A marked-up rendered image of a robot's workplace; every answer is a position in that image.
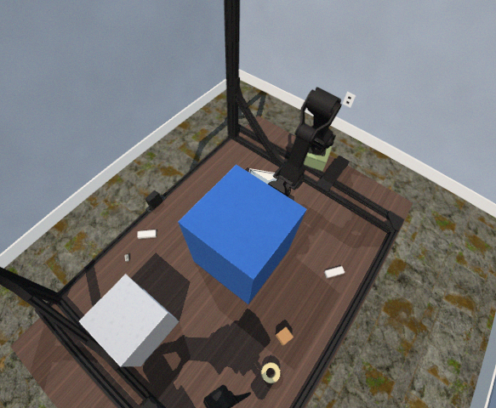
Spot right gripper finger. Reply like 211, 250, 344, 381
229, 391, 251, 408

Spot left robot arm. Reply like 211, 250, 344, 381
268, 87, 341, 196

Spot white open-sided box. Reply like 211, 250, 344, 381
79, 275, 179, 366

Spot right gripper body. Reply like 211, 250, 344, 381
203, 385, 233, 408

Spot white rectangular block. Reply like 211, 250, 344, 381
324, 266, 344, 278
138, 230, 157, 239

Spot white square mat with dark border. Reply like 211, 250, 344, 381
249, 168, 277, 184

